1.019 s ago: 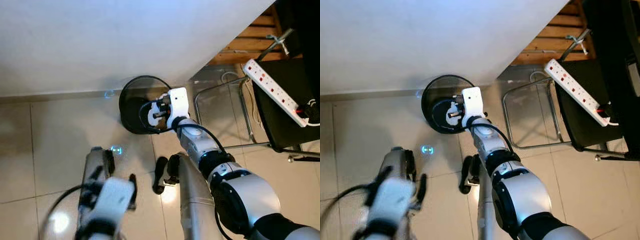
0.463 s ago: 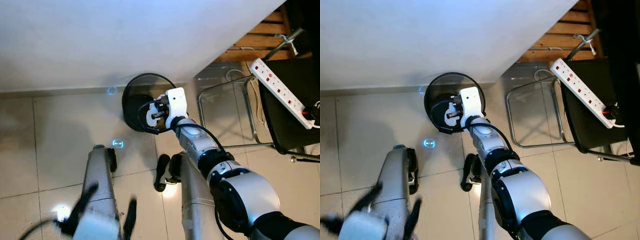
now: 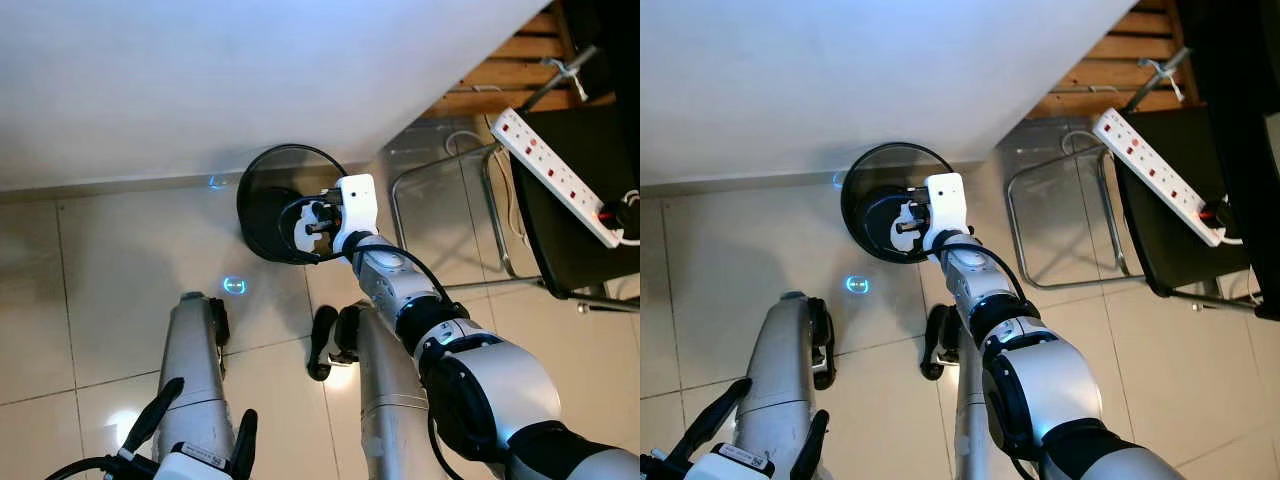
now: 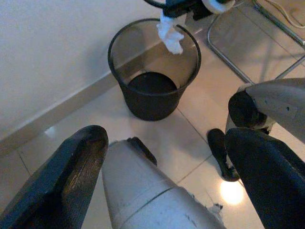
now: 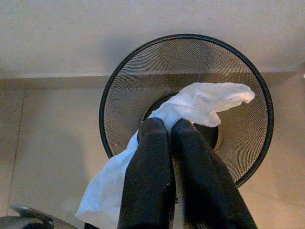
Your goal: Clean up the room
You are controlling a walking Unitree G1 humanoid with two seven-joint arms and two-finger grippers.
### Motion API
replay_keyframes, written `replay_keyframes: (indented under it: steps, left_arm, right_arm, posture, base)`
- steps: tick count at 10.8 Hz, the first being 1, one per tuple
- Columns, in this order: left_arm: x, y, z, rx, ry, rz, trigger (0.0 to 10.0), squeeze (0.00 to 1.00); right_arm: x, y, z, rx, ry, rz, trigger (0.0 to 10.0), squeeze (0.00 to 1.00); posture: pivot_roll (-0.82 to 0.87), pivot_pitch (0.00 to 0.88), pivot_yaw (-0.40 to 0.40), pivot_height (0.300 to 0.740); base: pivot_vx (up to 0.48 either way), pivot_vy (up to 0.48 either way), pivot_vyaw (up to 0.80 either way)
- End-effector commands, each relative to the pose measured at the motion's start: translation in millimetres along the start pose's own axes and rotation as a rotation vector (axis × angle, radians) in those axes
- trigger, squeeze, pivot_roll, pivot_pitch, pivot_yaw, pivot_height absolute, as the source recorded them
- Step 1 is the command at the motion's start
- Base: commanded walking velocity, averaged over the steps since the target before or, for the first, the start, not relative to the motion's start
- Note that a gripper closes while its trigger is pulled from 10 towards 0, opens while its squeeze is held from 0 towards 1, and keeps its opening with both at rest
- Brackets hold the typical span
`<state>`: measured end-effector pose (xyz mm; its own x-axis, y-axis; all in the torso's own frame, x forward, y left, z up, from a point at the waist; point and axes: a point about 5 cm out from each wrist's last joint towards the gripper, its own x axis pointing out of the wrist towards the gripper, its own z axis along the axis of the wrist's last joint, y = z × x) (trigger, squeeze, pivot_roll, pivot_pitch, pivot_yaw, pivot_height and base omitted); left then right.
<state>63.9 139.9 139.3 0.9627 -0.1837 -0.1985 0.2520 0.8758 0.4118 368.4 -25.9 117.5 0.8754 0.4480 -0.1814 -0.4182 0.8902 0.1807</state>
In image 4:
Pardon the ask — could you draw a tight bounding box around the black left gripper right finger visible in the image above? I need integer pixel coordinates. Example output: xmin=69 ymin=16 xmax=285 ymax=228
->
xmin=224 ymin=127 xmax=305 ymax=229

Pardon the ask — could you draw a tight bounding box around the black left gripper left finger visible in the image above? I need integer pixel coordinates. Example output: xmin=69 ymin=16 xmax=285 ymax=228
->
xmin=0 ymin=125 xmax=110 ymax=229

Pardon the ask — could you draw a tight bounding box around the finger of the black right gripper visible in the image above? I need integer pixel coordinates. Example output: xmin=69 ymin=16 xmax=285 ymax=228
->
xmin=163 ymin=0 xmax=194 ymax=19

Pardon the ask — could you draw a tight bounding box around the white tissue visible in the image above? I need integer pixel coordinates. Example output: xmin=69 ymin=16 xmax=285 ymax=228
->
xmin=156 ymin=11 xmax=185 ymax=55

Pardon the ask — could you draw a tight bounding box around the black robot right foot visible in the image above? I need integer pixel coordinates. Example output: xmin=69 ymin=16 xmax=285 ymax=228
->
xmin=206 ymin=128 xmax=241 ymax=182

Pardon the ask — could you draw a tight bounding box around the black robot foot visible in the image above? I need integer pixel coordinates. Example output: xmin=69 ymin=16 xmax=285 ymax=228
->
xmin=206 ymin=128 xmax=241 ymax=182
xmin=126 ymin=136 xmax=158 ymax=167

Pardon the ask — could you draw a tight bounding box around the grey robot right leg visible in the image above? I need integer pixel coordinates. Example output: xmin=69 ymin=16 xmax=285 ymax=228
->
xmin=225 ymin=77 xmax=305 ymax=167

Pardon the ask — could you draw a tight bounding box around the grey tile baseboard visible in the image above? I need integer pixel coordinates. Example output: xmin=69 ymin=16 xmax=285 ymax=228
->
xmin=0 ymin=40 xmax=165 ymax=156

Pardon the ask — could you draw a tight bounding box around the black robot left foot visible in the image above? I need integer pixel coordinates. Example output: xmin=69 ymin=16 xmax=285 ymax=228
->
xmin=126 ymin=136 xmax=158 ymax=167

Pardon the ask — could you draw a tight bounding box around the black mesh waste bin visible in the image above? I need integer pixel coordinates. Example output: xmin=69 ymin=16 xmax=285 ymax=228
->
xmin=107 ymin=18 xmax=202 ymax=122

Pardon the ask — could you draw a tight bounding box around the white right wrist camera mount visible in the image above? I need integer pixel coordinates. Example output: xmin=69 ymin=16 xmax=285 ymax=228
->
xmin=202 ymin=0 xmax=237 ymax=14

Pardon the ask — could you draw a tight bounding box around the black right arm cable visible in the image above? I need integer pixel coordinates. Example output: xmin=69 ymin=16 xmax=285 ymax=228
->
xmin=143 ymin=0 xmax=167 ymax=8

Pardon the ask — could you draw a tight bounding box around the chrome tube chair frame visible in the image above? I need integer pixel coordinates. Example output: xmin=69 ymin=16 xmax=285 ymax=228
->
xmin=206 ymin=0 xmax=305 ymax=84

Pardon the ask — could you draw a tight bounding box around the thin white cable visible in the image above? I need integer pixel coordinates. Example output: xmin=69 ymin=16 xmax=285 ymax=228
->
xmin=265 ymin=0 xmax=305 ymax=28

